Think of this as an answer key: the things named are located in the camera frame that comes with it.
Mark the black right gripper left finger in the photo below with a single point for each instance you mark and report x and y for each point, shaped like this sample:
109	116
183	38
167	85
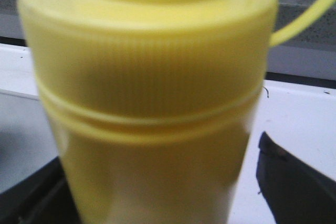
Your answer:
43	197

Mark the silver electronic kitchen scale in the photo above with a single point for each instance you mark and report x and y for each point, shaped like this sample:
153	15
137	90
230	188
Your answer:
27	143

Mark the yellow squeeze bottle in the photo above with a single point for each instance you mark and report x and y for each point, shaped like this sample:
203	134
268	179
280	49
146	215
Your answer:
150	102

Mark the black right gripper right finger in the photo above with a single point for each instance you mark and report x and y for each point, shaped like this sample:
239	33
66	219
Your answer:
294	191

